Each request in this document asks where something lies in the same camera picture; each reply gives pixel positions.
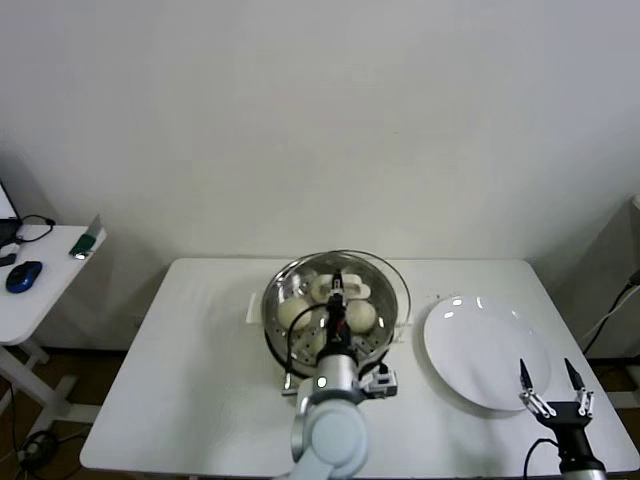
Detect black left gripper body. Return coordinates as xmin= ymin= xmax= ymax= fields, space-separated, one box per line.
xmin=324 ymin=294 xmax=352 ymax=352

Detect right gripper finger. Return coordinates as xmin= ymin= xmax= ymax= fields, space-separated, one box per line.
xmin=517 ymin=357 xmax=557 ymax=419
xmin=563 ymin=357 xmax=596 ymax=417

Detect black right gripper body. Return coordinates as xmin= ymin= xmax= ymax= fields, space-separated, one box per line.
xmin=537 ymin=401 xmax=602 ymax=469

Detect white steamed baozi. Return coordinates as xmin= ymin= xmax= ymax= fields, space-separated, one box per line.
xmin=277 ymin=298 xmax=311 ymax=331
xmin=309 ymin=274 xmax=334 ymax=304
xmin=347 ymin=299 xmax=377 ymax=334

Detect glass lid with cream handle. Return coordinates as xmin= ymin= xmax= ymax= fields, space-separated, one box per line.
xmin=269 ymin=248 xmax=414 ymax=351

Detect stainless steel steamer basket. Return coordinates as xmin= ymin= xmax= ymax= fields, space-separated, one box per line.
xmin=245 ymin=252 xmax=412 ymax=379

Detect white round plate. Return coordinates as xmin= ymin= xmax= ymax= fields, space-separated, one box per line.
xmin=422 ymin=295 xmax=552 ymax=412

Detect green flat device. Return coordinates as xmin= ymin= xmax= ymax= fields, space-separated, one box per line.
xmin=68 ymin=214 xmax=104 ymax=260

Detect white side table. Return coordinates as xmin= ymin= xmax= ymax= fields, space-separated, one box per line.
xmin=0 ymin=223 xmax=109 ymax=441

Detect blue computer mouse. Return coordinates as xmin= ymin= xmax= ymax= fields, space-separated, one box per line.
xmin=4 ymin=260 xmax=44 ymax=295

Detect laptop computer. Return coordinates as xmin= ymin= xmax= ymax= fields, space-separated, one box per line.
xmin=0 ymin=177 xmax=24 ymax=249

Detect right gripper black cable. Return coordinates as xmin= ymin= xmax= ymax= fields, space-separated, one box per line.
xmin=523 ymin=438 xmax=561 ymax=480

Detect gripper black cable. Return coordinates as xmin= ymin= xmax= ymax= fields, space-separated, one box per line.
xmin=284 ymin=302 xmax=331 ymax=389
xmin=523 ymin=438 xmax=561 ymax=480

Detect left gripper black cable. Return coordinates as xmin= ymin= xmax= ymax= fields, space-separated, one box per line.
xmin=284 ymin=302 xmax=331 ymax=389

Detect white power cable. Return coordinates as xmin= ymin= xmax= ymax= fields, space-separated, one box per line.
xmin=579 ymin=284 xmax=637 ymax=351

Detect black cable on side table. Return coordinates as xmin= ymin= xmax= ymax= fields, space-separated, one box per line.
xmin=14 ymin=213 xmax=56 ymax=245

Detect black floor cables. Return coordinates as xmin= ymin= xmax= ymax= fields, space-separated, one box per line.
xmin=14 ymin=427 xmax=89 ymax=474

